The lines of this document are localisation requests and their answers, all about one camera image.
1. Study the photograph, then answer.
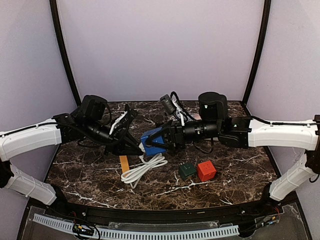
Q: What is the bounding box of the blue cube socket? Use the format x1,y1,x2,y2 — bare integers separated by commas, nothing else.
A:
140,127,167,157

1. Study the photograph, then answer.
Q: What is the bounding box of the orange power strip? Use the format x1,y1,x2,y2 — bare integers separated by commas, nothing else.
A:
119,155,130,173

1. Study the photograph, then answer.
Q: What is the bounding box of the white power cable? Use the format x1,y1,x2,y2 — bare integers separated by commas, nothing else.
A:
120,152,169,190

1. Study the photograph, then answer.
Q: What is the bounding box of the dark green cube socket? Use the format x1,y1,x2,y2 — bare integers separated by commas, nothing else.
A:
178,162,197,181

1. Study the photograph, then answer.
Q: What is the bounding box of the red cube socket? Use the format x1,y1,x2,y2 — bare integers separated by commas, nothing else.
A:
197,160,217,182

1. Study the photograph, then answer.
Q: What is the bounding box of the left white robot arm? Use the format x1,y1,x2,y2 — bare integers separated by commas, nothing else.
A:
0,114,143,206

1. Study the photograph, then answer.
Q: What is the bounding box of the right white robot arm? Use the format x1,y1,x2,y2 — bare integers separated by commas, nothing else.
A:
141,115,320,202

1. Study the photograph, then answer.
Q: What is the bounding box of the pink plug adapter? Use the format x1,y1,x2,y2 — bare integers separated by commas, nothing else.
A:
191,113,202,121

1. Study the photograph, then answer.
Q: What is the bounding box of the small circuit board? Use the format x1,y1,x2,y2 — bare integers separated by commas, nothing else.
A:
72,224,94,237

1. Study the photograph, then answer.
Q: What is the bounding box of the white slotted cable duct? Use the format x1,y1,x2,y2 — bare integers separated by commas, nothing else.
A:
32,213,240,240

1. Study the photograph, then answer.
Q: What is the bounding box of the left black frame post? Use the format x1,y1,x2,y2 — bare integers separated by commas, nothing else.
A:
49,0,82,107

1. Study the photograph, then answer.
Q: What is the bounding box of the black frame post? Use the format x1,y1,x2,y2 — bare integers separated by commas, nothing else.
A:
49,0,82,107
241,0,272,106

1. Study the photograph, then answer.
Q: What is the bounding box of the right black frame post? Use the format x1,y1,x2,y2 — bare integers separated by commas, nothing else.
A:
241,0,272,106

